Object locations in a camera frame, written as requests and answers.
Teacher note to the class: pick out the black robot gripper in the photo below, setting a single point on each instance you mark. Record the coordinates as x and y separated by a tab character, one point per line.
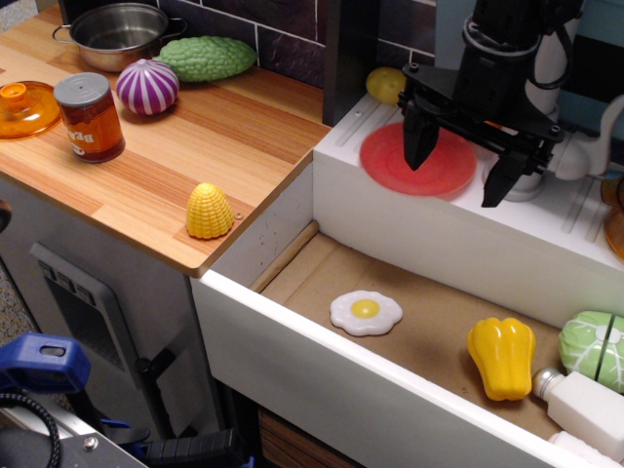
482	110

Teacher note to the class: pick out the yellow toy corn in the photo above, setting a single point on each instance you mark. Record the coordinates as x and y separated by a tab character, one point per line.
208	212

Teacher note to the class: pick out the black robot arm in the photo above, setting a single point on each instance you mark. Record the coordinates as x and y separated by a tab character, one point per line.
485	99

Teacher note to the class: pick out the red plastic plate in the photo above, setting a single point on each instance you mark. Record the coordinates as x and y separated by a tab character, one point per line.
449	168

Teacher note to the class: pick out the yellow toy potato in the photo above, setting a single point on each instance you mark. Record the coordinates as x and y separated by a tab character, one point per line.
385	83

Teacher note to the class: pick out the grey toy faucet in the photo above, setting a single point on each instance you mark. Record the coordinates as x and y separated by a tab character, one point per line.
582	151

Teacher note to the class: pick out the orange transparent cup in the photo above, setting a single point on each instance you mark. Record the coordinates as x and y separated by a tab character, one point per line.
612	195

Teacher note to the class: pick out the toy fried egg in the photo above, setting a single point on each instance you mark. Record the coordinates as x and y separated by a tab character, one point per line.
363	313

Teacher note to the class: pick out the yellow toy bell pepper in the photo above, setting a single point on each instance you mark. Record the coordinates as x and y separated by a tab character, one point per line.
503	351

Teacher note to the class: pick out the green toy cabbage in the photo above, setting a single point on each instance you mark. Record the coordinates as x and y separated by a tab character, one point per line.
591	343

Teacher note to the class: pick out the white toy bottle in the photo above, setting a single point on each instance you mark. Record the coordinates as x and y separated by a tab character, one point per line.
584	408

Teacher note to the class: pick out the green toy bitter gourd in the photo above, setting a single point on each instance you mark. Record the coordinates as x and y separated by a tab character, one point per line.
207	58

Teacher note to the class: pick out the purple striped toy onion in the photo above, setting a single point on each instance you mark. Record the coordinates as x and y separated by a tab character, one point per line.
147	87

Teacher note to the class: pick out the steel cooking pot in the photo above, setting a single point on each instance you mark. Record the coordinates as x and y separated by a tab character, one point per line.
111	37

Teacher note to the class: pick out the toy beans can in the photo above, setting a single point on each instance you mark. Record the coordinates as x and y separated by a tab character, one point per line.
90	117

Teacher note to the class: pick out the grey toy oven door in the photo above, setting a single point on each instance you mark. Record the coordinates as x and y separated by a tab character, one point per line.
92	315

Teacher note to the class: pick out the orange transparent pot lid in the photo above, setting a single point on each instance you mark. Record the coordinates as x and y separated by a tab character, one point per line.
28	109

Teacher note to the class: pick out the blue plastic clamp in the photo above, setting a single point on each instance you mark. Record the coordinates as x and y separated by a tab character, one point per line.
44	364

